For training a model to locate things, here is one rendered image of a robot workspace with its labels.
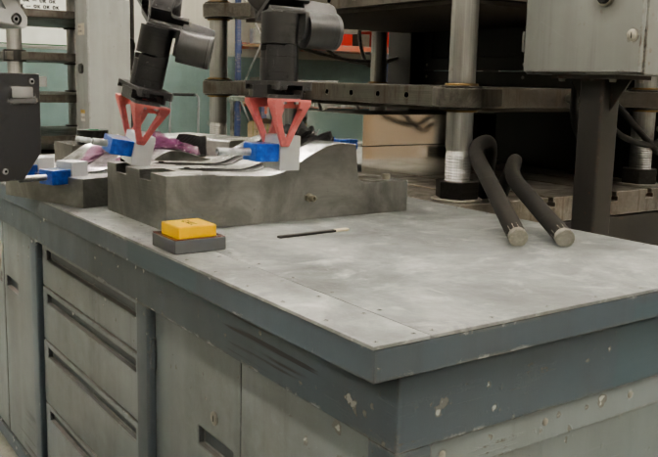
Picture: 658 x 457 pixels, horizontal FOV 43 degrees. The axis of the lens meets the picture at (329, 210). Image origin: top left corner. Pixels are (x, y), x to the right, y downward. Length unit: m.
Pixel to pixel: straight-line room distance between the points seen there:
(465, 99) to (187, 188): 0.73
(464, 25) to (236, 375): 0.99
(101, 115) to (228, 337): 4.81
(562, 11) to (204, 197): 0.88
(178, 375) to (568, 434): 0.60
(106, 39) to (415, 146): 3.85
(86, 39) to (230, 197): 4.54
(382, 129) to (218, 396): 1.19
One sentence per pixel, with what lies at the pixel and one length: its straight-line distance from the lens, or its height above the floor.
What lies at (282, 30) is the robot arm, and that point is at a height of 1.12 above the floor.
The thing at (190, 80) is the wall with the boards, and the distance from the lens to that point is 9.50.
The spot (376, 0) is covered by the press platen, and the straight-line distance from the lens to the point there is 2.19.
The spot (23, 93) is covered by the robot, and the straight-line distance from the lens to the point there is 1.33.
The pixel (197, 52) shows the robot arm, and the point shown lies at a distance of 1.45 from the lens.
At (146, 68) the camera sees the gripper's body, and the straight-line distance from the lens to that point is 1.46.
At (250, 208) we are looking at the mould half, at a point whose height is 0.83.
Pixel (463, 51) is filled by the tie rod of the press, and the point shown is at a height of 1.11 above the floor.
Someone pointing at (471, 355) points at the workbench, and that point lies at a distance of 0.88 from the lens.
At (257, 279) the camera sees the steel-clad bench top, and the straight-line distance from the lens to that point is 1.03.
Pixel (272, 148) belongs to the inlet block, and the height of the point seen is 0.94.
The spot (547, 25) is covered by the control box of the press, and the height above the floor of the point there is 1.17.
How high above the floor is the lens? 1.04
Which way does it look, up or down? 9 degrees down
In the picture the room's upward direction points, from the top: 1 degrees clockwise
